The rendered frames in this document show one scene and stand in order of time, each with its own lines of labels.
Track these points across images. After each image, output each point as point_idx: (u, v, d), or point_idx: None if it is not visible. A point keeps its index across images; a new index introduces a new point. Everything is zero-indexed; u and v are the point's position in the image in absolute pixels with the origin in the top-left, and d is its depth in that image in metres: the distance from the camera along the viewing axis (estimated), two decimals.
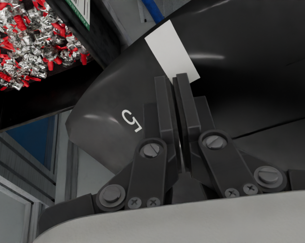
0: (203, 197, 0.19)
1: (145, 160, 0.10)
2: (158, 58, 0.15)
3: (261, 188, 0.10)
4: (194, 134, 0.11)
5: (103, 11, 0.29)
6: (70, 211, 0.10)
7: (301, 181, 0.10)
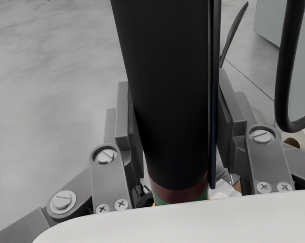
0: None
1: (102, 167, 0.10)
2: None
3: None
4: (239, 129, 0.11)
5: None
6: (22, 230, 0.10)
7: None
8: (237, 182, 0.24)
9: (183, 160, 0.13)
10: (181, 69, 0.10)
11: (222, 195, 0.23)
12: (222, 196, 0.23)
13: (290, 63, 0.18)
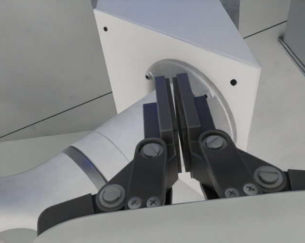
0: None
1: (145, 160, 0.10)
2: None
3: (261, 188, 0.10)
4: (194, 134, 0.11)
5: None
6: (70, 211, 0.10)
7: (301, 181, 0.10)
8: None
9: None
10: None
11: None
12: None
13: None
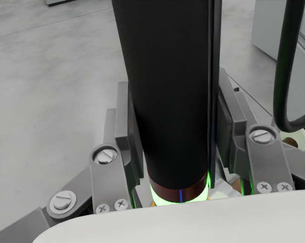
0: None
1: (102, 167, 0.10)
2: None
3: None
4: (239, 129, 0.11)
5: None
6: (22, 230, 0.10)
7: None
8: (235, 182, 0.24)
9: (182, 160, 0.13)
10: (181, 70, 0.10)
11: (220, 194, 0.23)
12: (220, 195, 0.23)
13: (289, 63, 0.18)
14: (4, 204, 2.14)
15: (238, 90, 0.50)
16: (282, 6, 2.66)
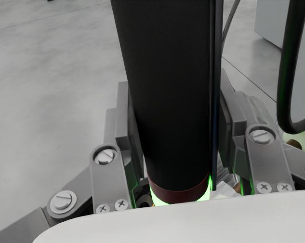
0: None
1: (102, 167, 0.10)
2: None
3: None
4: (239, 129, 0.11)
5: None
6: (22, 229, 0.10)
7: None
8: (238, 185, 0.23)
9: (183, 160, 0.13)
10: (182, 64, 0.10)
11: (223, 197, 0.22)
12: None
13: (293, 62, 0.17)
14: None
15: None
16: None
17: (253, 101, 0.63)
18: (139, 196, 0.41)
